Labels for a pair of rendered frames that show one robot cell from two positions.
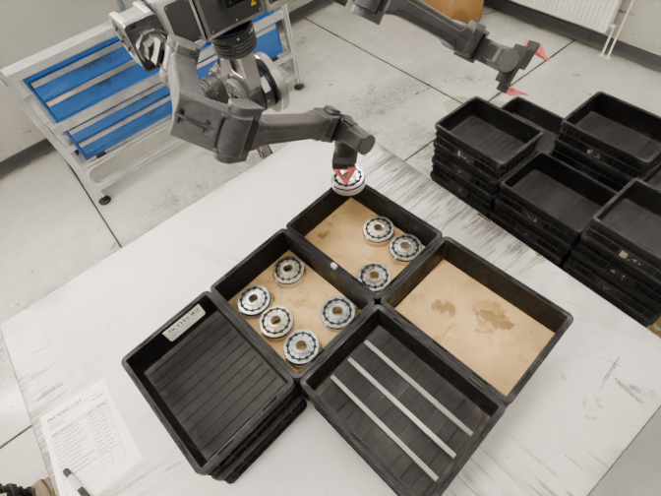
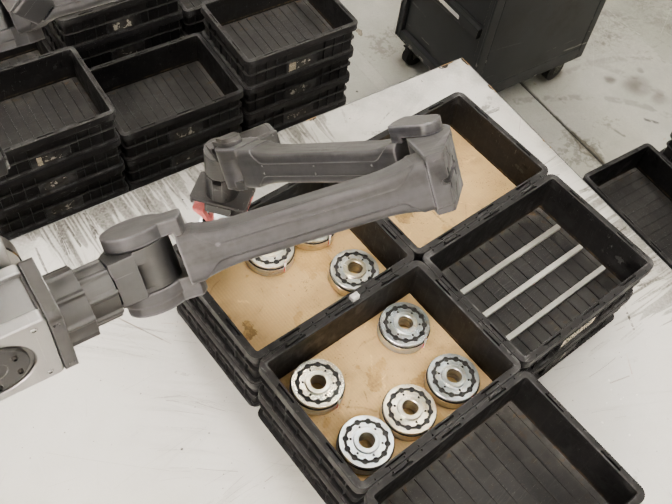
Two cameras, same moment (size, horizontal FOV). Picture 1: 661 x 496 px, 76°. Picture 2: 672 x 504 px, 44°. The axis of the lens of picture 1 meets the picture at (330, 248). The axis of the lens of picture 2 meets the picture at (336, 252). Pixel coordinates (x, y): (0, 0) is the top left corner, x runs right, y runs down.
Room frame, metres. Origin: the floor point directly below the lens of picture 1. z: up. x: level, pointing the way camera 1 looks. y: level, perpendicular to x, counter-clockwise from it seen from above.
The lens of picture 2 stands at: (0.89, 0.82, 2.27)
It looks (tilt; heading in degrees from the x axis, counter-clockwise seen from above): 55 degrees down; 258
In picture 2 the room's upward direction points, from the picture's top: 10 degrees clockwise
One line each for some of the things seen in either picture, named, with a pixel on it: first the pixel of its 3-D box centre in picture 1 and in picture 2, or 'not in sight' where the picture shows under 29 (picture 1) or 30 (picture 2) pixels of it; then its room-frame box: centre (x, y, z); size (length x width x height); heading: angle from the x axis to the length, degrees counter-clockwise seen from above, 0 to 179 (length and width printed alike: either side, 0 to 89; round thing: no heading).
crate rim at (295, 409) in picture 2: (289, 296); (391, 367); (0.61, 0.14, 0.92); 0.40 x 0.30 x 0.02; 35
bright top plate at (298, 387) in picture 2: (288, 269); (317, 383); (0.74, 0.14, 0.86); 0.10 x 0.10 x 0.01
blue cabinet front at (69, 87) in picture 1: (115, 93); not in sight; (2.37, 1.05, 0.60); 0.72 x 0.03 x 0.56; 119
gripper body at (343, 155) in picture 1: (344, 146); (222, 183); (0.91, -0.10, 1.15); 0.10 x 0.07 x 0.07; 162
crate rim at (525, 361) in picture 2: (397, 395); (538, 263); (0.28, -0.09, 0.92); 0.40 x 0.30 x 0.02; 35
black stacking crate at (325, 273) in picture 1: (293, 304); (387, 379); (0.61, 0.14, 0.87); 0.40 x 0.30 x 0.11; 35
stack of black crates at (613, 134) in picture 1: (601, 160); (110, 31); (1.30, -1.38, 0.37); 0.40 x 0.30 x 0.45; 29
